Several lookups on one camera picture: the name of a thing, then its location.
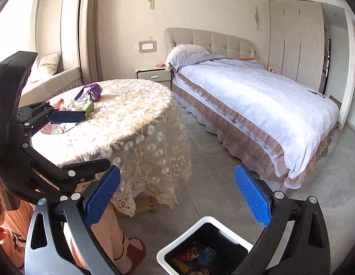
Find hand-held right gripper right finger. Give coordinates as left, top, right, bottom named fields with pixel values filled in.
left=233, top=163, right=333, bottom=275

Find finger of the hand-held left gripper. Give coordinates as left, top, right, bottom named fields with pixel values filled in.
left=22, top=142, right=112, bottom=194
left=16, top=101, right=87, bottom=134

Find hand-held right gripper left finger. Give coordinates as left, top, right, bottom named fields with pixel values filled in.
left=24, top=165, right=122, bottom=275

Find pink and white packet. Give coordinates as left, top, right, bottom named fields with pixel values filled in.
left=41, top=122, right=78, bottom=136

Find white bin with black liner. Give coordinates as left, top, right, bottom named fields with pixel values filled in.
left=156, top=216, right=255, bottom=275

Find clear crumpled wrapper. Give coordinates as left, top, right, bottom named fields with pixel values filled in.
left=61, top=97, right=87, bottom=112

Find person's pink pants leg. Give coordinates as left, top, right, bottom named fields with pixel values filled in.
left=62, top=203, right=130, bottom=275

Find purple snack packet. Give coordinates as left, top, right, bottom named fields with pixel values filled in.
left=75, top=83, right=103, bottom=102

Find beige window seat cushion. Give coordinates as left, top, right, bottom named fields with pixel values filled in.
left=20, top=67, right=82, bottom=107

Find cardboard box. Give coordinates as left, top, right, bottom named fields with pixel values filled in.
left=114, top=195, right=158, bottom=216

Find beige throw pillow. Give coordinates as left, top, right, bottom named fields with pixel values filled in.
left=36, top=52, right=62, bottom=77

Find bed with beige headboard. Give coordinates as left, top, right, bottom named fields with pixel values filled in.
left=164, top=27, right=342, bottom=192

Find dark red slipper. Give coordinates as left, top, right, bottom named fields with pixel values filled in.
left=124, top=237, right=147, bottom=264

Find round table with lace tablecloth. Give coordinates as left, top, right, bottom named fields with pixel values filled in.
left=31, top=78, right=193, bottom=217

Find blue crumpled wrapper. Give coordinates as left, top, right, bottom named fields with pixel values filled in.
left=198, top=246, right=217, bottom=266

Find red snack wrapper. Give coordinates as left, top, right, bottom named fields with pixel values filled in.
left=183, top=241, right=206, bottom=261

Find beige curtain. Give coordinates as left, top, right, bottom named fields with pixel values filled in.
left=79, top=0, right=103, bottom=84

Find light purple duvet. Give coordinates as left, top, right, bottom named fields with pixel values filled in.
left=177, top=54, right=340, bottom=180

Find person's pink clothing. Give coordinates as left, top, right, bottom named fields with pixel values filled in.
left=0, top=178, right=34, bottom=273

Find grey nightstand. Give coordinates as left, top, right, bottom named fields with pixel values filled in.
left=134, top=67, right=173, bottom=93

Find yellow wrapper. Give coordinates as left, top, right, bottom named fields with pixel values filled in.
left=170, top=257, right=191, bottom=268

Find light purple pillow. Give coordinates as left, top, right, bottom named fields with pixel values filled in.
left=165, top=44, right=210, bottom=71

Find beige wardrobe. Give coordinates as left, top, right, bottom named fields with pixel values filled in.
left=268, top=0, right=330, bottom=93

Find pink scalloped wall frame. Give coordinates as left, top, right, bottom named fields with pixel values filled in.
left=138, top=39, right=157, bottom=55

